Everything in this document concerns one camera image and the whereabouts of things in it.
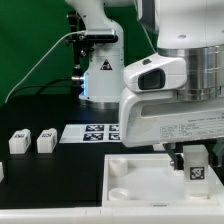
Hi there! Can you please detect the white obstacle fence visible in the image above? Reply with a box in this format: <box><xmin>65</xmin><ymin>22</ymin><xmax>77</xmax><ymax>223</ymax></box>
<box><xmin>0</xmin><ymin>157</ymin><xmax>224</xmax><ymax>224</ymax></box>

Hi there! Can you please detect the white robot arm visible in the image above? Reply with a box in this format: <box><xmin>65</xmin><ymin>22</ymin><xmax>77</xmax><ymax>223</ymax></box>
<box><xmin>65</xmin><ymin>0</ymin><xmax>224</xmax><ymax>147</ymax></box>

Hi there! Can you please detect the white marker sheet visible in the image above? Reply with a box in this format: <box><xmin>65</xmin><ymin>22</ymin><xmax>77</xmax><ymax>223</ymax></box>
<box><xmin>60</xmin><ymin>124</ymin><xmax>120</xmax><ymax>144</ymax></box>

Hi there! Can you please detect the white cable left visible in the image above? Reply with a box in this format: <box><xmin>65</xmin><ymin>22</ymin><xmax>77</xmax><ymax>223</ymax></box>
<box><xmin>4</xmin><ymin>30</ymin><xmax>87</xmax><ymax>104</ymax></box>

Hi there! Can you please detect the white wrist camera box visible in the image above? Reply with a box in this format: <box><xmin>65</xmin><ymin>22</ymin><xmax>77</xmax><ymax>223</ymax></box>
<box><xmin>124</xmin><ymin>53</ymin><xmax>187</xmax><ymax>93</ymax></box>

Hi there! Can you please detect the white cable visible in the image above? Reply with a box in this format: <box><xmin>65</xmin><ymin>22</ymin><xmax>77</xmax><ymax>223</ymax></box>
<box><xmin>141</xmin><ymin>23</ymin><xmax>158</xmax><ymax>54</ymax></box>
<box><xmin>4</xmin><ymin>30</ymin><xmax>87</xmax><ymax>104</ymax></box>

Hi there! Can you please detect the white square table top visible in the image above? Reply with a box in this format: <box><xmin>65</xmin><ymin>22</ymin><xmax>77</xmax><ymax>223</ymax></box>
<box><xmin>102</xmin><ymin>154</ymin><xmax>224</xmax><ymax>207</ymax></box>

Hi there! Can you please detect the white cable right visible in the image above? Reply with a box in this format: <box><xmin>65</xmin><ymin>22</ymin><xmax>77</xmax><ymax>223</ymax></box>
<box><xmin>141</xmin><ymin>23</ymin><xmax>158</xmax><ymax>54</ymax></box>

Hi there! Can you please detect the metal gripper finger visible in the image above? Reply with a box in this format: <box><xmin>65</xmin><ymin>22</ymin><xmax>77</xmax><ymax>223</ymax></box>
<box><xmin>212</xmin><ymin>139</ymin><xmax>224</xmax><ymax>167</ymax></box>

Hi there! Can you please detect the white part left edge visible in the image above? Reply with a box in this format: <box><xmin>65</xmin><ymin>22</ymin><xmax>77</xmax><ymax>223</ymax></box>
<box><xmin>0</xmin><ymin>162</ymin><xmax>4</xmax><ymax>183</ymax></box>

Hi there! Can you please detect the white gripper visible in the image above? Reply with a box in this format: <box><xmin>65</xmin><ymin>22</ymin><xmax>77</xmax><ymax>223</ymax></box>
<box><xmin>119</xmin><ymin>88</ymin><xmax>224</xmax><ymax>170</ymax></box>

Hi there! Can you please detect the black cable left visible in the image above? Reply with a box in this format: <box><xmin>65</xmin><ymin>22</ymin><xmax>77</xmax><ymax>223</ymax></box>
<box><xmin>5</xmin><ymin>78</ymin><xmax>83</xmax><ymax>103</ymax></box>

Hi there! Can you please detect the black camera stand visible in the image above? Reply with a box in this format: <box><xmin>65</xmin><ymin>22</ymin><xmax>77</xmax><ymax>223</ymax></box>
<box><xmin>65</xmin><ymin>11</ymin><xmax>94</xmax><ymax>87</ymax></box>

